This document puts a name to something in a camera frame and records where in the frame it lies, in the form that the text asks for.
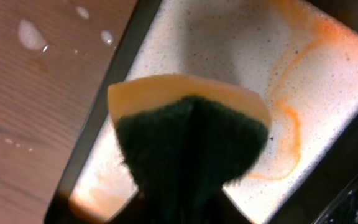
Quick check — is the green yellow scrub sponge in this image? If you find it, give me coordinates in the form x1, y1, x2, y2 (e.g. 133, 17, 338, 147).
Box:
108, 75, 271, 223

